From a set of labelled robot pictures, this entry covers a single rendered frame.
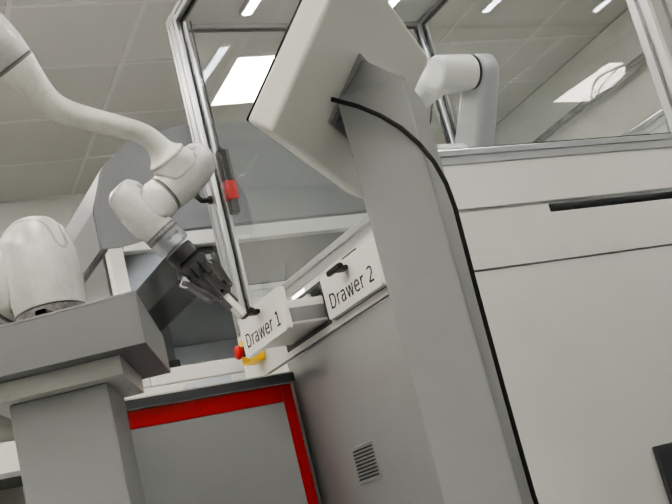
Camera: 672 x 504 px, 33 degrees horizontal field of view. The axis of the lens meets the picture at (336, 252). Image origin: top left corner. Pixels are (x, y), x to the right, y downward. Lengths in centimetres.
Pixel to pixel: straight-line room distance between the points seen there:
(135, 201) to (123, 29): 272
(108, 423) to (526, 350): 91
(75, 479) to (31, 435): 13
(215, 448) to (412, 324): 114
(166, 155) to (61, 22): 253
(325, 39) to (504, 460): 72
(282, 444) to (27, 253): 88
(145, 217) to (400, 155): 107
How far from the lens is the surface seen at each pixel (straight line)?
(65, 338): 226
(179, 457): 284
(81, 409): 233
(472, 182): 260
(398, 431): 257
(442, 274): 183
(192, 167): 286
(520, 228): 263
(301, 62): 178
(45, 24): 532
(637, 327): 274
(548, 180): 273
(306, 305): 279
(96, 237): 370
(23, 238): 247
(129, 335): 224
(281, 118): 178
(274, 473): 292
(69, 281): 244
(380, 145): 190
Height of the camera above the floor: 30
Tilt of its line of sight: 14 degrees up
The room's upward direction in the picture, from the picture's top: 14 degrees counter-clockwise
